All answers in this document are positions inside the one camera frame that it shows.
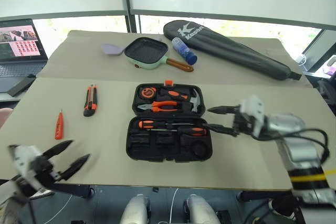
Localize silver rounded robot leg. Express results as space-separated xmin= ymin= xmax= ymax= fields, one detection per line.
xmin=119 ymin=194 xmax=151 ymax=224
xmin=183 ymin=194 xmax=221 ymax=224

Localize green square frying pan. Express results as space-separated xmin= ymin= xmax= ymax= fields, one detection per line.
xmin=123 ymin=37 xmax=195 ymax=73

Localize orange voltage tester pen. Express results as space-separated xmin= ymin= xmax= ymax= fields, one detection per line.
xmin=54 ymin=109 xmax=65 ymax=141

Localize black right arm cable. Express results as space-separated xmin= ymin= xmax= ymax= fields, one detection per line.
xmin=250 ymin=128 xmax=331 ymax=167

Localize black table frame bar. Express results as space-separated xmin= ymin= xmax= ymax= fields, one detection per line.
xmin=46 ymin=183 xmax=94 ymax=199
xmin=237 ymin=190 xmax=293 ymax=202

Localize claw hammer orange black grip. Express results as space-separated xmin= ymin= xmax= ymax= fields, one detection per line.
xmin=159 ymin=88 xmax=202 ymax=113

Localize pink chair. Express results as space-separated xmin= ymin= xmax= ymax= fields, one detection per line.
xmin=0 ymin=107 xmax=13 ymax=129

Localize open laptop computer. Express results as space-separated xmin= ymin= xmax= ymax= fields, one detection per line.
xmin=0 ymin=18 xmax=49 ymax=86

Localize black flat phone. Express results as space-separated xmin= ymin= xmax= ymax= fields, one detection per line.
xmin=6 ymin=73 xmax=37 ymax=98

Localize black racket bag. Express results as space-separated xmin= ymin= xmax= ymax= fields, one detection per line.
xmin=163 ymin=19 xmax=303 ymax=81

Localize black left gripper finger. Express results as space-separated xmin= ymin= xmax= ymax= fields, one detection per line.
xmin=43 ymin=140 xmax=74 ymax=160
xmin=60 ymin=153 xmax=91 ymax=182

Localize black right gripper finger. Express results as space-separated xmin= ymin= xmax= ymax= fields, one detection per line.
xmin=206 ymin=105 xmax=242 ymax=116
xmin=203 ymin=123 xmax=239 ymax=137

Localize orange handled pliers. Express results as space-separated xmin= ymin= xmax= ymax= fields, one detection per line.
xmin=137 ymin=100 xmax=183 ymax=114

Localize blue clear plastic bottle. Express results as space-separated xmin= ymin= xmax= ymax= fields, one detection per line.
xmin=171 ymin=37 xmax=198 ymax=66

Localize white floor cable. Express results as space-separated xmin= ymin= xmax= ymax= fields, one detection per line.
xmin=169 ymin=187 xmax=180 ymax=224

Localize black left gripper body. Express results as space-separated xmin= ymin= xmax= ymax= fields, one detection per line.
xmin=28 ymin=155 xmax=63 ymax=190

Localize orange black utility knife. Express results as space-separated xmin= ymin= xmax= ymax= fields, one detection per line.
xmin=83 ymin=84 xmax=99 ymax=118

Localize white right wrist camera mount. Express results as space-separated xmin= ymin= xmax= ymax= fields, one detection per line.
xmin=239 ymin=94 xmax=266 ymax=138

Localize orange black tape measure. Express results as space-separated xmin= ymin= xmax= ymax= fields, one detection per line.
xmin=139 ymin=87 xmax=157 ymax=101

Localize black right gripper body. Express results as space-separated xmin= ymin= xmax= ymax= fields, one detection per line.
xmin=232 ymin=110 xmax=257 ymax=137

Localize orange black handled screwdriver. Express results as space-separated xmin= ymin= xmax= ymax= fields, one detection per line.
xmin=150 ymin=126 xmax=207 ymax=137
xmin=138 ymin=120 xmax=197 ymax=129

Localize purple silicone spatula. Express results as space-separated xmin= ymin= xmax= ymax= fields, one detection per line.
xmin=100 ymin=42 xmax=124 ymax=57

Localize black plastic tool case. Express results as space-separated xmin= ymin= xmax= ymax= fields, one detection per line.
xmin=125 ymin=79 xmax=214 ymax=163

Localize black office chair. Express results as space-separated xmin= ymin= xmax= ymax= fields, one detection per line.
xmin=316 ymin=79 xmax=336 ymax=116

